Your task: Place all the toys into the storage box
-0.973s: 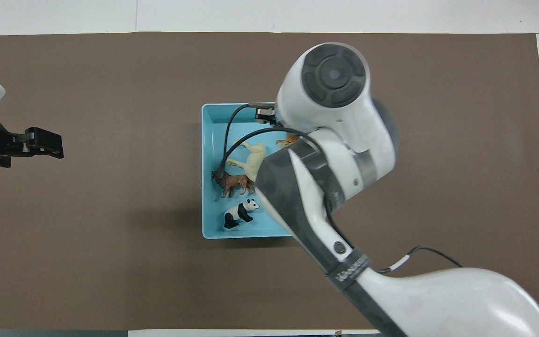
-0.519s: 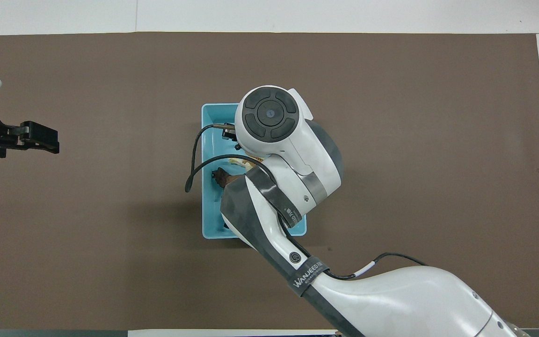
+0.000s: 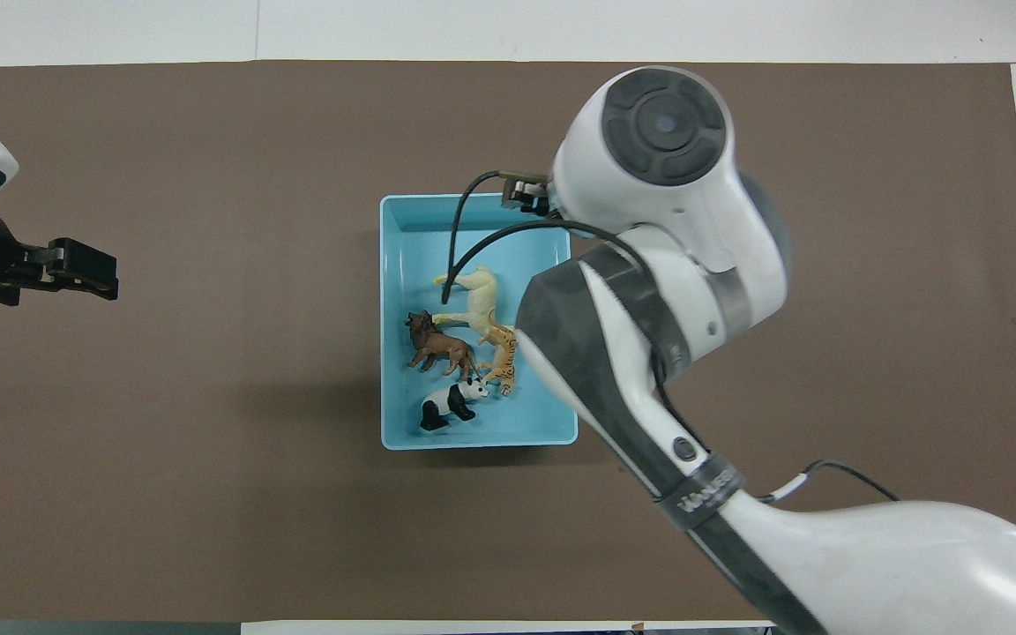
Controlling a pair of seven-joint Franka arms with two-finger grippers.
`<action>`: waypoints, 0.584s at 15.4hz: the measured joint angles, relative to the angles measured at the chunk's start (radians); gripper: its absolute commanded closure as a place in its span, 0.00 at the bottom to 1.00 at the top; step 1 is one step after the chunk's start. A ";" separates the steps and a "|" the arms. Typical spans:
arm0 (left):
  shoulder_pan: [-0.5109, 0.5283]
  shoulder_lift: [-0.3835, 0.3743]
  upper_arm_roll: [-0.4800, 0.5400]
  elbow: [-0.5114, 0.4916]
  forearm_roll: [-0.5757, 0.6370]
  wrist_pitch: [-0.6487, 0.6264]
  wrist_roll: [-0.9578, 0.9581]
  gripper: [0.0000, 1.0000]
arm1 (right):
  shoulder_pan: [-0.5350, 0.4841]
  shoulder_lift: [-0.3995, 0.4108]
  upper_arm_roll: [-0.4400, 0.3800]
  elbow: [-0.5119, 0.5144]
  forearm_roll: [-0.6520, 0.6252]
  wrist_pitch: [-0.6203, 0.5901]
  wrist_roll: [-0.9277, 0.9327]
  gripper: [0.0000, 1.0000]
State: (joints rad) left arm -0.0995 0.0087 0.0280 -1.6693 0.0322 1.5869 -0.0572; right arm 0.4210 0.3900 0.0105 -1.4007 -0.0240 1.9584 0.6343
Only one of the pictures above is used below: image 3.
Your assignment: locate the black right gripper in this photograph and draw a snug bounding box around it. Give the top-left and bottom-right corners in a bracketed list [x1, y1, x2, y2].
[500, 171, 555, 218]

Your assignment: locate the cream horse toy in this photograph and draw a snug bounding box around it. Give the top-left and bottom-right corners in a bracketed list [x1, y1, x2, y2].
[432, 265, 502, 347]

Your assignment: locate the orange tiger toy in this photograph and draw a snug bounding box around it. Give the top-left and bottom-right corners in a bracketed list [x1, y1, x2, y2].
[476, 309, 519, 399]

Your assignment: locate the brown lion toy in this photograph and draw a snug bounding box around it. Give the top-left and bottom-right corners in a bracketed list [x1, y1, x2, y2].
[405, 309, 481, 379]

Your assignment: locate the black and white panda toy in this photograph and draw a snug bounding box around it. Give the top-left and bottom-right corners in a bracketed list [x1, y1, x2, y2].
[419, 376, 492, 434]

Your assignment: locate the light blue plastic storage box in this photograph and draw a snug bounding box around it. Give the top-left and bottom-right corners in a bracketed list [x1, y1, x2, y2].
[379, 193, 580, 452]

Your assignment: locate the brown table mat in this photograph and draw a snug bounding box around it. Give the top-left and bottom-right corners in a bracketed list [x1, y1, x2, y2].
[0, 59, 1016, 624]

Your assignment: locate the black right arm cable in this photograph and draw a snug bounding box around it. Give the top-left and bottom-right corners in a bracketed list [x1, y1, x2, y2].
[440, 170, 902, 505]

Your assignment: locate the black right arm strap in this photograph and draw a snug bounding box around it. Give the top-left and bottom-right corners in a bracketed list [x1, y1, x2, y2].
[654, 455, 748, 532]

